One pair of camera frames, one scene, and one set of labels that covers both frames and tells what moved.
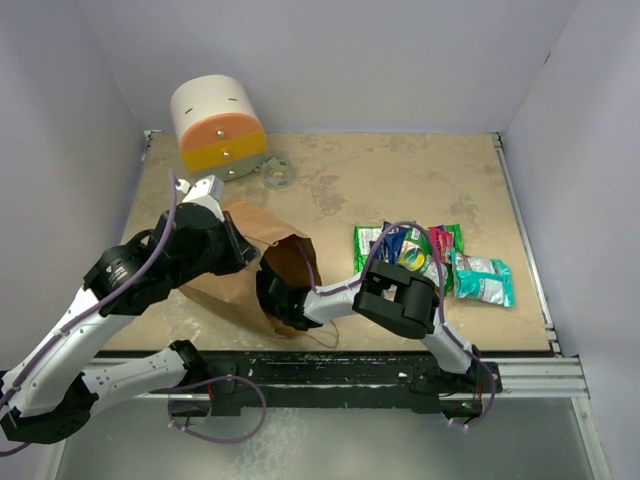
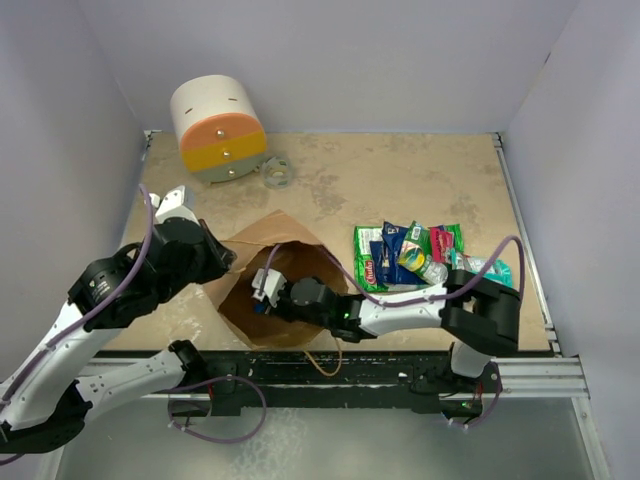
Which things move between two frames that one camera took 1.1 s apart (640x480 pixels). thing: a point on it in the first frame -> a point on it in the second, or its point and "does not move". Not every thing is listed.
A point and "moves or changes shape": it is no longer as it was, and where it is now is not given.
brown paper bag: [288, 256] moves or changes shape
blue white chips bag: [391, 246] does not move
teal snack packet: [484, 279] does not move
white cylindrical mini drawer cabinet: [220, 128] does not move
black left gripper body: [225, 254] -> [210, 264]
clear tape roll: [276, 173] does not move
